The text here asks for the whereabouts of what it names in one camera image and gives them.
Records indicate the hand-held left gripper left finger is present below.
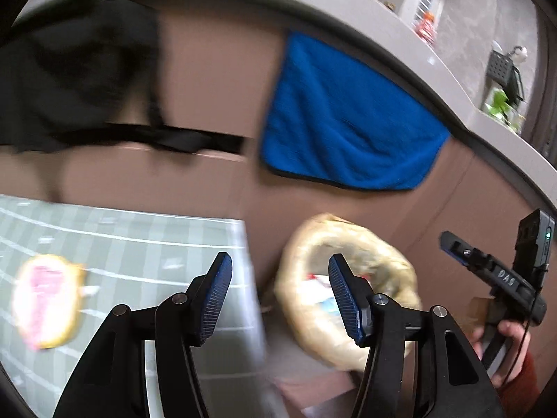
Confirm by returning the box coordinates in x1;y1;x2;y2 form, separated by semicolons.
52;251;233;418

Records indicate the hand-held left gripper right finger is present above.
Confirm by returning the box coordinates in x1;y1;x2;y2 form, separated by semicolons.
328;253;505;418

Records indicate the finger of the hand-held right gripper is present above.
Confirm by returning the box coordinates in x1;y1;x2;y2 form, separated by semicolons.
439;231;491;278

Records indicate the beige plastic bag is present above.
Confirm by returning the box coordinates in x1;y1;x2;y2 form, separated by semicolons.
274;213;423;373

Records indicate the person's right forearm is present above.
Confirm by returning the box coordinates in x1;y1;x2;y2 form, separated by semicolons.
500;352;550;418

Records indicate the person's right hand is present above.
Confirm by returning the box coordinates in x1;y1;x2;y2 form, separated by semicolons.
472;320;530;390

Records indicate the green plant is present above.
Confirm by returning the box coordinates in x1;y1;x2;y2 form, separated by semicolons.
481;87;525;134

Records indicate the blue towel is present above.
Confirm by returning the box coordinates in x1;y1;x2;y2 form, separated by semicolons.
259;30;452;192

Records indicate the orange bottle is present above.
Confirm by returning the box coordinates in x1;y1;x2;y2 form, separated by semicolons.
413;11;438;45

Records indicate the brown cardboard panel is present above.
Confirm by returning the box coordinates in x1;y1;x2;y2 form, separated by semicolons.
0;0;557;358

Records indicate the black cloth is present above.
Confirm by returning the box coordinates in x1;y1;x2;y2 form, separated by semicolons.
0;0;244;155

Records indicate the black wall rack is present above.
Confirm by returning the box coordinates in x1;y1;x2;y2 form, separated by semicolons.
485;47;530;106

